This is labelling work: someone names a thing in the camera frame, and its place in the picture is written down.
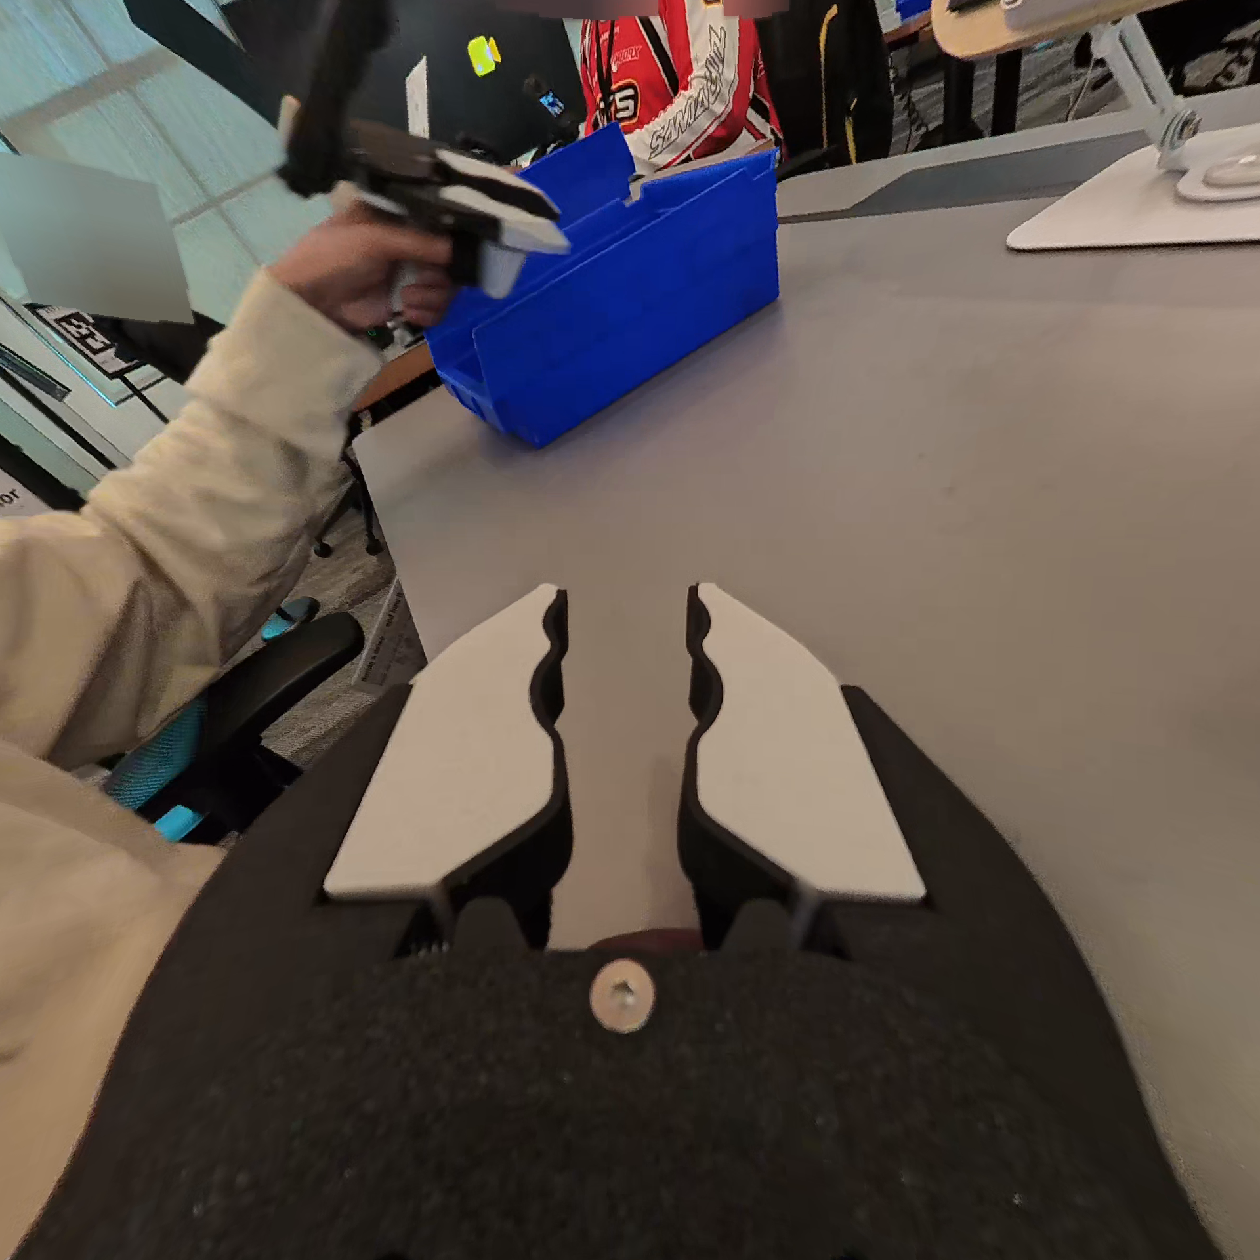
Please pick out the black white printed marker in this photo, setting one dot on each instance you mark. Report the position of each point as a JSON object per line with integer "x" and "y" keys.
{"x": 88, "y": 339}

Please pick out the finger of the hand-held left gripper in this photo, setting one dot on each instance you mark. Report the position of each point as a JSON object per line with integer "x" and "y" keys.
{"x": 481, "y": 175}
{"x": 522, "y": 234}

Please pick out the white metal stand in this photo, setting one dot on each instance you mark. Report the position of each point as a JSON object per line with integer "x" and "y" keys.
{"x": 1102, "y": 211}

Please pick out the person's left forearm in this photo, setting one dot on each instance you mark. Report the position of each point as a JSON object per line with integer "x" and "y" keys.
{"x": 226, "y": 472}

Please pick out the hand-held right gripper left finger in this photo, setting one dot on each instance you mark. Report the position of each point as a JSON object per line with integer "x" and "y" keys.
{"x": 457, "y": 777}

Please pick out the black jacket with yellow trim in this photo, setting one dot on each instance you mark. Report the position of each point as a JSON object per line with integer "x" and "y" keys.
{"x": 816, "y": 78}

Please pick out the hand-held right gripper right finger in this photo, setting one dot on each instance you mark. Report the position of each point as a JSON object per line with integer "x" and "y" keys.
{"x": 796, "y": 777}

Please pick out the laminated paper sign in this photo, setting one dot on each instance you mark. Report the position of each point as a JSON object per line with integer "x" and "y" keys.
{"x": 388, "y": 639}

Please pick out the blue plastic bin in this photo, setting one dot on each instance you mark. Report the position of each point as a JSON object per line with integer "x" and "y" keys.
{"x": 630, "y": 304}

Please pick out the dark monitor screen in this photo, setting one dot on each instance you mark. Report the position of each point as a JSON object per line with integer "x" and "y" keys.
{"x": 531, "y": 49}

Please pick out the yellow sticker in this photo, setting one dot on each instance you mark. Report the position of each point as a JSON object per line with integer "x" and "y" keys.
{"x": 483, "y": 55}

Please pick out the person's cream sweatshirt torso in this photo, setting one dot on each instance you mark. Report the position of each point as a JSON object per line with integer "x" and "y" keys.
{"x": 78, "y": 885}

